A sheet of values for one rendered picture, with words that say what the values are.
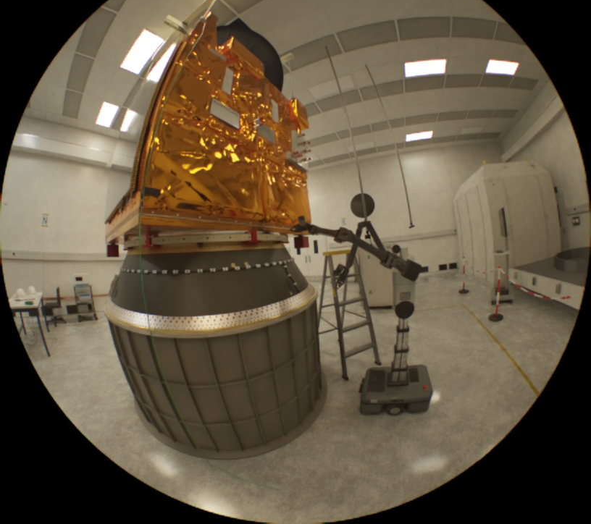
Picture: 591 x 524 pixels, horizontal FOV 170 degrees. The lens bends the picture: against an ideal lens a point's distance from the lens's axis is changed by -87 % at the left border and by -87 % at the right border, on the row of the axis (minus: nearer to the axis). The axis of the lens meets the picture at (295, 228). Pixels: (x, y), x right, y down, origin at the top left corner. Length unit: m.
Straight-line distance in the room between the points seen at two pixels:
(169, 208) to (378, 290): 4.31
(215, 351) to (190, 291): 0.38
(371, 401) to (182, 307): 1.64
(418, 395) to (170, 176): 2.35
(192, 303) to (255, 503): 1.44
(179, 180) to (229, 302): 0.75
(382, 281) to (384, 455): 3.68
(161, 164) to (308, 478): 2.16
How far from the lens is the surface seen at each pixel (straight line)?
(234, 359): 1.28
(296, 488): 1.70
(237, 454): 1.89
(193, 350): 1.26
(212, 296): 1.23
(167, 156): 1.18
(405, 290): 1.60
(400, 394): 1.95
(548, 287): 4.54
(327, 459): 1.81
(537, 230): 6.87
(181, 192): 1.16
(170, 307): 1.27
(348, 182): 9.09
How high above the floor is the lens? 1.58
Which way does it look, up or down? 6 degrees up
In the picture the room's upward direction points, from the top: 5 degrees counter-clockwise
